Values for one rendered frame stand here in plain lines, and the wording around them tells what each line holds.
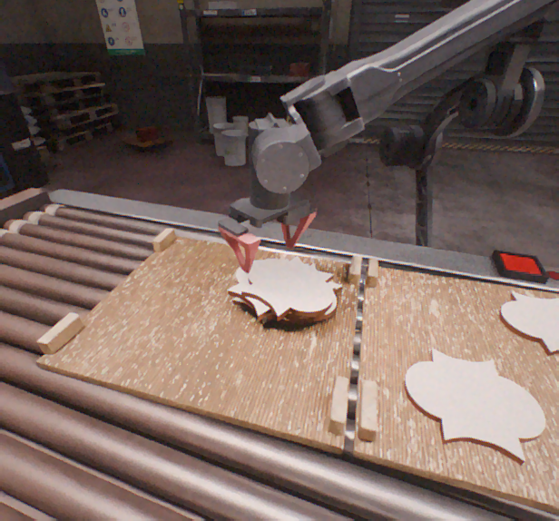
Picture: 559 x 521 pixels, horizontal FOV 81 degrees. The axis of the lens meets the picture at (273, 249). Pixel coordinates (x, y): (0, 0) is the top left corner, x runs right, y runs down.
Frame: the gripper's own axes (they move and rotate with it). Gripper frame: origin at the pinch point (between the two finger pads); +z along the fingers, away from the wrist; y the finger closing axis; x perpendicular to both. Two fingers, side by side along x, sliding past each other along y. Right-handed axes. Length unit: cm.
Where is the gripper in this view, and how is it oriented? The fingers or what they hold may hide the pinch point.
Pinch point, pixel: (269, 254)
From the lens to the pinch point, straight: 51.4
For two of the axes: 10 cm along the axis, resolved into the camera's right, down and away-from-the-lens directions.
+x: -7.1, -3.9, 5.9
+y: 7.0, -3.7, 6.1
